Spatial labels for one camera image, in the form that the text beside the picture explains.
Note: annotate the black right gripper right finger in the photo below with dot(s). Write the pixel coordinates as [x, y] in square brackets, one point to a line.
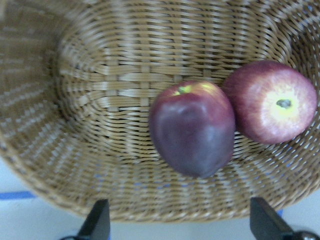
[266, 224]

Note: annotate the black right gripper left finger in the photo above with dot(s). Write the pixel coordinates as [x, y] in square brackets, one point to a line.
[97, 224]

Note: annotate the red yellow apple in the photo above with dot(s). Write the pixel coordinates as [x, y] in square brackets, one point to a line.
[272, 102]

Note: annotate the dark red apple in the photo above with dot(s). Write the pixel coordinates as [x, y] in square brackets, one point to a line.
[192, 126]

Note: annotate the wicker basket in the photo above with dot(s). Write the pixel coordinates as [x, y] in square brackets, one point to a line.
[77, 78]

